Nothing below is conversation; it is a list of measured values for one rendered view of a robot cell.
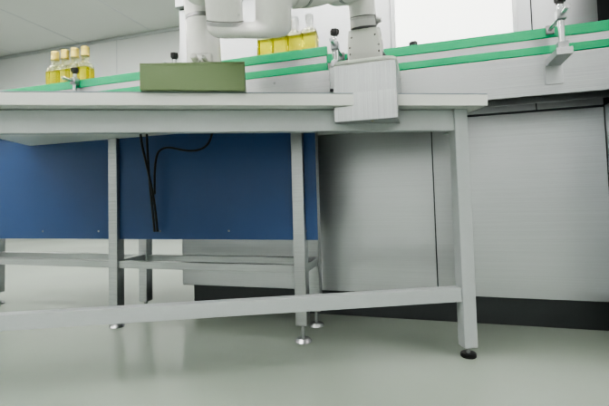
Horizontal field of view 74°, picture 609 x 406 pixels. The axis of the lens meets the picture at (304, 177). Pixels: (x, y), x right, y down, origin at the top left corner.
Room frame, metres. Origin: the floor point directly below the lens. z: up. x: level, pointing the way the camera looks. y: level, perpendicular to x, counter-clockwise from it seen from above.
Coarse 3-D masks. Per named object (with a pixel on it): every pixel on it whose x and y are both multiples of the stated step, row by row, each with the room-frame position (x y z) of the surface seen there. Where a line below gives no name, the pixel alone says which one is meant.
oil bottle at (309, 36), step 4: (304, 28) 1.44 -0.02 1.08; (308, 28) 1.44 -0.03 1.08; (312, 28) 1.43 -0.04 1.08; (304, 32) 1.44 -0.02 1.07; (308, 32) 1.44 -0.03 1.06; (312, 32) 1.43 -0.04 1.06; (316, 32) 1.45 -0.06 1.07; (304, 36) 1.44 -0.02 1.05; (308, 36) 1.44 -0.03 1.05; (312, 36) 1.43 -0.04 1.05; (316, 36) 1.45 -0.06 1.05; (304, 40) 1.44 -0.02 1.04; (308, 40) 1.44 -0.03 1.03; (312, 40) 1.43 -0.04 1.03; (316, 40) 1.45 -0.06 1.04; (304, 44) 1.44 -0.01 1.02; (308, 44) 1.44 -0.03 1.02; (312, 44) 1.43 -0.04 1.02; (316, 44) 1.45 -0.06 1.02; (304, 48) 1.44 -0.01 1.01
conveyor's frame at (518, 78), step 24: (600, 48) 1.16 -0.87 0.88; (312, 72) 1.31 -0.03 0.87; (408, 72) 1.31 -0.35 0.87; (432, 72) 1.29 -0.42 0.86; (456, 72) 1.27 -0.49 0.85; (480, 72) 1.25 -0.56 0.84; (504, 72) 1.23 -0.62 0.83; (528, 72) 1.21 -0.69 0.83; (576, 72) 1.17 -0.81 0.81; (600, 72) 1.16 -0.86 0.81; (504, 96) 1.23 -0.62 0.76; (528, 96) 1.31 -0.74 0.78; (552, 96) 1.29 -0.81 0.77; (576, 96) 1.27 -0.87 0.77; (600, 96) 1.26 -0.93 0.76
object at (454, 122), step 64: (0, 128) 1.02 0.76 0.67; (64, 128) 1.04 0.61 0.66; (128, 128) 1.05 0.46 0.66; (192, 128) 1.08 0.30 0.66; (256, 128) 1.10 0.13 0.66; (320, 128) 1.12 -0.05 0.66; (384, 128) 1.14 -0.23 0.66; (448, 128) 1.17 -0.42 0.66; (0, 320) 1.02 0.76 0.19; (64, 320) 1.04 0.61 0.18; (128, 320) 1.05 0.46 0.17
